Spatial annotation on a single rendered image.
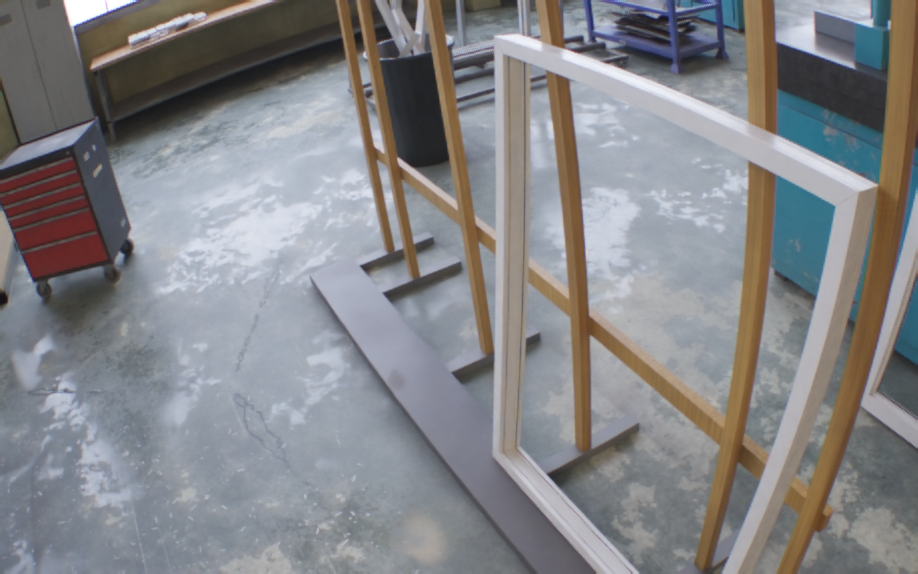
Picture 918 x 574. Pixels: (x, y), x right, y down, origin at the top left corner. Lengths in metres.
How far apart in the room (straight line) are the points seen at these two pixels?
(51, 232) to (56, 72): 3.61
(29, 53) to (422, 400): 6.16
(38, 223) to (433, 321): 2.57
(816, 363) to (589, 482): 1.44
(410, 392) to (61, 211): 2.53
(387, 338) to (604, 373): 0.93
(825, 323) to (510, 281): 1.19
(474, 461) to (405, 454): 0.29
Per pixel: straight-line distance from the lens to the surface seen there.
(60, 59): 7.94
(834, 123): 2.98
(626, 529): 2.44
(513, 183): 2.05
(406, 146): 4.76
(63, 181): 4.40
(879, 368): 2.84
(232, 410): 3.22
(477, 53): 6.48
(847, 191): 1.16
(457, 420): 2.79
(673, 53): 6.33
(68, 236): 4.57
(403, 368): 3.07
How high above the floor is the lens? 1.97
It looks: 32 degrees down
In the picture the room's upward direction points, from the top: 10 degrees counter-clockwise
